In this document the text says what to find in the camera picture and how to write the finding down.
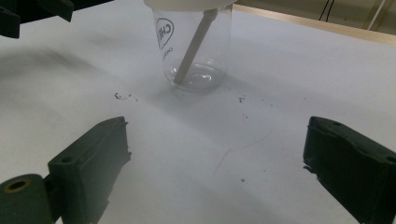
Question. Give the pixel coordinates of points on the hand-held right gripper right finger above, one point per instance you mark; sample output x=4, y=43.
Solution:
x=355, y=168

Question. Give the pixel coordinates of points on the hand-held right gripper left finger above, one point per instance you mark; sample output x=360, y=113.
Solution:
x=90, y=165

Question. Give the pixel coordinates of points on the white stick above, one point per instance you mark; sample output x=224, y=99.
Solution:
x=194, y=46

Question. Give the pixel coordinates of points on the clear plastic jar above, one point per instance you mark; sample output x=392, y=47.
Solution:
x=211, y=46

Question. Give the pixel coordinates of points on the white table cover sheet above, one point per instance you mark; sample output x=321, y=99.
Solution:
x=186, y=140

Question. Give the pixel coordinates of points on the wooden table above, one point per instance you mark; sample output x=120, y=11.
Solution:
x=327, y=27

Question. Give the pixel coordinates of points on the light wooden post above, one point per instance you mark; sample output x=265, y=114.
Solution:
x=375, y=14

